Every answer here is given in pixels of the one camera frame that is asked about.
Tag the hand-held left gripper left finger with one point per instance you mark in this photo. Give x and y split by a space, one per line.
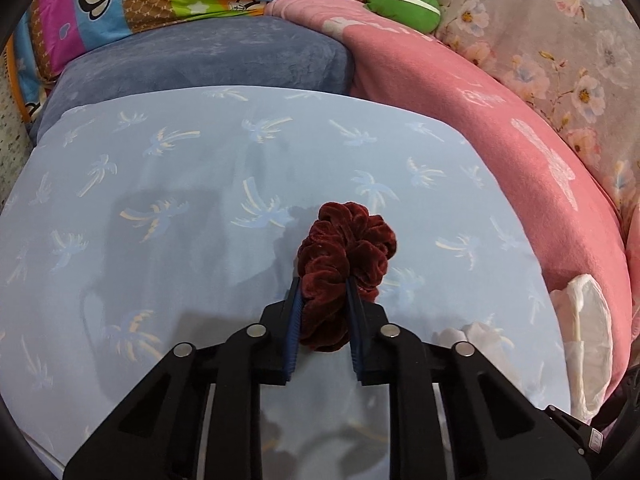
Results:
292 330

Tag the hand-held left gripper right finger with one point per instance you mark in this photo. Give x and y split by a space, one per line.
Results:
356 330

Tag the dark red velvet scrunchie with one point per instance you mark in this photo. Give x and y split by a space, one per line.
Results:
345 245

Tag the white garment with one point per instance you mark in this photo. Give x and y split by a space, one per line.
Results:
590 320

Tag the light blue palm-print sheet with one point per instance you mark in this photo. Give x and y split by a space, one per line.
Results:
150 260

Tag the pink blanket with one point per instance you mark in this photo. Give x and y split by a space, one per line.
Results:
500 160

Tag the grey-blue cushion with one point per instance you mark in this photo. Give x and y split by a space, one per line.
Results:
200 55

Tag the green plush toy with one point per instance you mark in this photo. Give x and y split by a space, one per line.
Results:
400 10

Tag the floral bed cloth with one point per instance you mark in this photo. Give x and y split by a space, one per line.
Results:
550 35

